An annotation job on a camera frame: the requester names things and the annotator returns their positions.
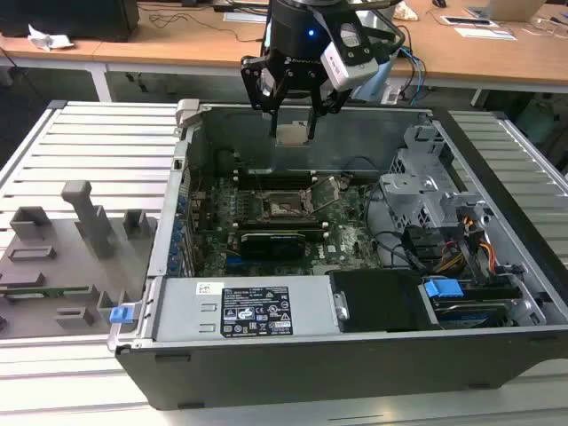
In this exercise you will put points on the wooden office desk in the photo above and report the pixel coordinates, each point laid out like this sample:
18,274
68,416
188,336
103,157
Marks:
177,49
466,57

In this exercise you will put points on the blue expansion slot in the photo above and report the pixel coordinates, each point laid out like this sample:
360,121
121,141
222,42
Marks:
233,265

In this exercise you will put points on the beige laptop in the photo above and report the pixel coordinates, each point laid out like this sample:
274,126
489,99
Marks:
517,9

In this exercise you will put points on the grey parts rack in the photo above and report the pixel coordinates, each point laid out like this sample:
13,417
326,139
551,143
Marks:
66,275

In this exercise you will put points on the green RAM stick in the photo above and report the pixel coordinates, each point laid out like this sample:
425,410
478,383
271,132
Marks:
53,291

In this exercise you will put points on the green motherboard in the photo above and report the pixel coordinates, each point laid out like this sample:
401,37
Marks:
350,242

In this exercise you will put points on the silver topped CPU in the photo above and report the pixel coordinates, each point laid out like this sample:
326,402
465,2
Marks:
293,135

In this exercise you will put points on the flat white tablet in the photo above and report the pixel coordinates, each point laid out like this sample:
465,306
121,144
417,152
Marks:
466,20

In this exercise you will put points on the black computer box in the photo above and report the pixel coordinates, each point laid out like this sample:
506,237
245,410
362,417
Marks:
66,18

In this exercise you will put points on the black plastic shroud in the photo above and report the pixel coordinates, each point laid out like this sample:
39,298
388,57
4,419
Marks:
381,297

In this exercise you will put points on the grey case latch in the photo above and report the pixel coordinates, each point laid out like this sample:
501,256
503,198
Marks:
188,113

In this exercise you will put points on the black graphics card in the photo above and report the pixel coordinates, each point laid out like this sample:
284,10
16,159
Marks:
275,246

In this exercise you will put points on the black RAM slot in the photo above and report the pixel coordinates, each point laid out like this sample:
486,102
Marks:
316,238
284,172
284,177
284,186
275,227
275,223
284,181
315,232

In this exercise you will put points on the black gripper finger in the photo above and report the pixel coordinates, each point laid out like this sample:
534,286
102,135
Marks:
253,89
330,106

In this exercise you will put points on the pale green chair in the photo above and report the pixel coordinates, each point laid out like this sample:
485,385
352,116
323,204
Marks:
541,120

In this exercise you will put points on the white paper sheet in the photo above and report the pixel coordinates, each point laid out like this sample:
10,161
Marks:
486,33

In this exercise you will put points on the silver perforated drive cage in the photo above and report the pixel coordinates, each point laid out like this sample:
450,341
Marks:
412,195

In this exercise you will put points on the crumpled white paper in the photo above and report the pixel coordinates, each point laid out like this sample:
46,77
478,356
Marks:
49,39

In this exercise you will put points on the silver power supply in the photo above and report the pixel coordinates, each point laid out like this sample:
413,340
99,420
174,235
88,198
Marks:
186,310

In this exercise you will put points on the hard disk in blue carrier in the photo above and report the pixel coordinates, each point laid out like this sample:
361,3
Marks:
444,293

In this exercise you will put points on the blue case latch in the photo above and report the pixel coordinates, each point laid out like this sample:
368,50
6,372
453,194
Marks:
120,315

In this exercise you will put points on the black open PC case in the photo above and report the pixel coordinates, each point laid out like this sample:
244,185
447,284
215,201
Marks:
310,377

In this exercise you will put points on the white crumpled bag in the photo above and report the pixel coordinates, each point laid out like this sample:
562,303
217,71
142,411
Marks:
407,10

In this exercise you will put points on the CPU socket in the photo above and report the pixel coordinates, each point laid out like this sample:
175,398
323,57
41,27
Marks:
279,206

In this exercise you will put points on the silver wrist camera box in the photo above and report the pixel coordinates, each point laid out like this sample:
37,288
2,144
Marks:
350,64

